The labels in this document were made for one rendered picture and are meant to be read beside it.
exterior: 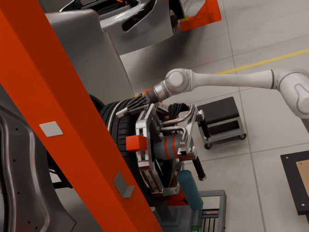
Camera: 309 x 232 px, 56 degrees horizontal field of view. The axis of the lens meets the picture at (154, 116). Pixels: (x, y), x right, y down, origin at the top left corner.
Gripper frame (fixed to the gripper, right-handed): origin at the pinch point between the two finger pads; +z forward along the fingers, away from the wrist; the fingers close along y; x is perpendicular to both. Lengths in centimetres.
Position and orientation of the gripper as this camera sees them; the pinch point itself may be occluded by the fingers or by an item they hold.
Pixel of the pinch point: (123, 113)
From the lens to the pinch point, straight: 153.6
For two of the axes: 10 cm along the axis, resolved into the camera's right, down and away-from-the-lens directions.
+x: -4.0, -6.3, -6.7
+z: -8.8, 4.7, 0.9
